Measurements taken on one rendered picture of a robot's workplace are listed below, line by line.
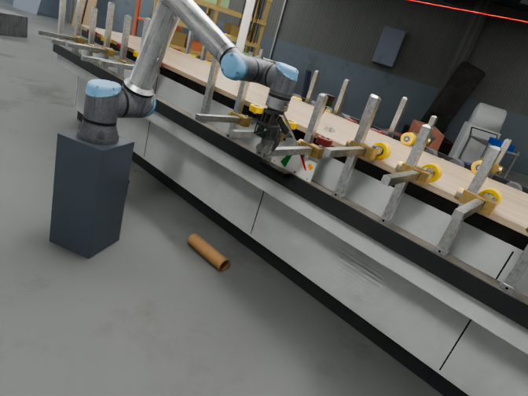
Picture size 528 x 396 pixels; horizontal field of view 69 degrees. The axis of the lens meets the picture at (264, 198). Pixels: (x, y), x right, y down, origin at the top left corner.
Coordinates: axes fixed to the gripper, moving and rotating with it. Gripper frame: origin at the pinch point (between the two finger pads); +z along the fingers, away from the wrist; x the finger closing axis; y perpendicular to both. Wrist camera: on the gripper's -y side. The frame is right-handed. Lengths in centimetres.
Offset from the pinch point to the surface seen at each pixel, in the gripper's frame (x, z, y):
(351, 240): 36, 28, -35
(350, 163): 21.8, -4.3, -32.8
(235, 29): -480, -40, -426
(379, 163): 28, -7, -49
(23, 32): -752, 74, -162
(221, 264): -24, 77, -21
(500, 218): 82, -6, -49
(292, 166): -6.2, 9.6, -32.1
